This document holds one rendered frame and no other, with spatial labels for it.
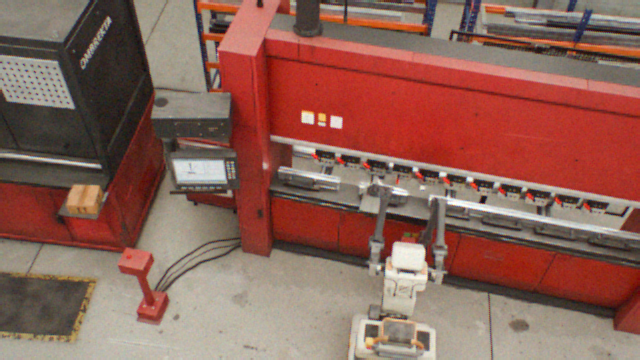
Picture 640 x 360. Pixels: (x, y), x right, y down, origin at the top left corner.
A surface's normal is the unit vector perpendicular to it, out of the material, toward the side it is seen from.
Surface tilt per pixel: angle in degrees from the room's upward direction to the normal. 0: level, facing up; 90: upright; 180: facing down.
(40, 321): 0
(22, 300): 0
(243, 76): 90
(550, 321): 0
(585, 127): 90
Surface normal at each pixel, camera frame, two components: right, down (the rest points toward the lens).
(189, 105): 0.03, -0.65
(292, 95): -0.22, 0.74
